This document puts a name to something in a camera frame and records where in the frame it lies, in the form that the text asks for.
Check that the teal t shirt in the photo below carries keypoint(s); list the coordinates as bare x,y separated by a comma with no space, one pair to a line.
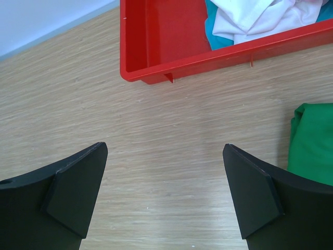
214,36

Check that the red plastic bin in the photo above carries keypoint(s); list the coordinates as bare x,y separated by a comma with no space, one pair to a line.
166,40

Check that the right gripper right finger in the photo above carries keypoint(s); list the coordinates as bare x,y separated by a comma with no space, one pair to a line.
276,209

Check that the pink t shirt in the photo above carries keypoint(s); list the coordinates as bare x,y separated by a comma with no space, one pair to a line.
318,2

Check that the white t shirt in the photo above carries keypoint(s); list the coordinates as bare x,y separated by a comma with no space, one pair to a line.
260,20

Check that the green t shirt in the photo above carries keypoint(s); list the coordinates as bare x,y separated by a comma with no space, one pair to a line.
310,145

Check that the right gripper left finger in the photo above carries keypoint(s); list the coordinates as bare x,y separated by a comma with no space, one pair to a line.
52,207

